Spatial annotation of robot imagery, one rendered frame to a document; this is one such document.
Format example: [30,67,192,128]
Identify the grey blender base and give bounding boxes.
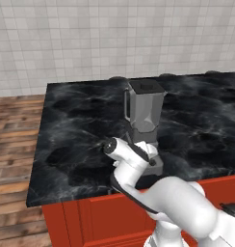
[122,127,165,177]

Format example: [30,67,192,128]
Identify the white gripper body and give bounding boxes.
[136,140,159,159]

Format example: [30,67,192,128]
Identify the black blender lid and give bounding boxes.
[128,78,165,96]

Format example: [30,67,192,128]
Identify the red island cabinet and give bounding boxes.
[41,173,235,247]

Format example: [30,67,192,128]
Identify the grey blender jar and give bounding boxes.
[122,88,169,135]

